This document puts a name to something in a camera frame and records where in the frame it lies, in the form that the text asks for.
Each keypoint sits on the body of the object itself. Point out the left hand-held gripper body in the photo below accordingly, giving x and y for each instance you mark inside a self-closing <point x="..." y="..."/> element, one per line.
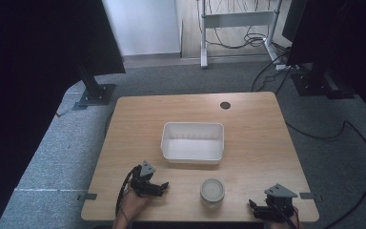
<point x="141" y="186"/>

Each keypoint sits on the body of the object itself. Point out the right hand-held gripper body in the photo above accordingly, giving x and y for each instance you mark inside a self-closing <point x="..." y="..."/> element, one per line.
<point x="279" y="203"/>

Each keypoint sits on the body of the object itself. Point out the person's left hand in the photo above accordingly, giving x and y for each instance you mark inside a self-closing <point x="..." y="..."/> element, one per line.
<point x="132" y="205"/>

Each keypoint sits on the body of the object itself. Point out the person's right hand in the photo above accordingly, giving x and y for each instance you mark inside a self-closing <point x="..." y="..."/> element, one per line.
<point x="294" y="224"/>

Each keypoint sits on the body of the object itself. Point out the white plastic bin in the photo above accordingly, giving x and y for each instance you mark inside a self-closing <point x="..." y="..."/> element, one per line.
<point x="192" y="149"/>

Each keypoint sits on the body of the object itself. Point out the clear jar with grey lid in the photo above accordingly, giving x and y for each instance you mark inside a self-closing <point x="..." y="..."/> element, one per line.
<point x="212" y="191"/>

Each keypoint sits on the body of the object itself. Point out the black round table grommet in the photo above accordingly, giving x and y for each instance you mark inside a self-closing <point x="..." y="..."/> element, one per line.
<point x="225" y="105"/>

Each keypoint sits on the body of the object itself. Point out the black stand base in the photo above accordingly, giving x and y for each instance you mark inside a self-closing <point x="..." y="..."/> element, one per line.
<point x="317" y="84"/>

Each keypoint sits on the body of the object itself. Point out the white power strip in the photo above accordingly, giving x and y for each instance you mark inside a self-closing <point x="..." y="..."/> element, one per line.
<point x="282" y="67"/>

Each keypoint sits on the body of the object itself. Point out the black curtain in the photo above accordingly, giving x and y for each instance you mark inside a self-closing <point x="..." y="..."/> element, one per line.
<point x="28" y="95"/>

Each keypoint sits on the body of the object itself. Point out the grey table edge bracket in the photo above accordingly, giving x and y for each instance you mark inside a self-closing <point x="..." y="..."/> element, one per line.
<point x="309" y="196"/>
<point x="88" y="196"/>

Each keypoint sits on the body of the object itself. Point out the black stand with base plate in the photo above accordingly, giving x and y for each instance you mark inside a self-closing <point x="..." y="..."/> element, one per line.
<point x="95" y="92"/>

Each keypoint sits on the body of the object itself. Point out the white metal desk frame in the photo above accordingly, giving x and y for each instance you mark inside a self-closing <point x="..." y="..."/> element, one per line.
<point x="235" y="19"/>

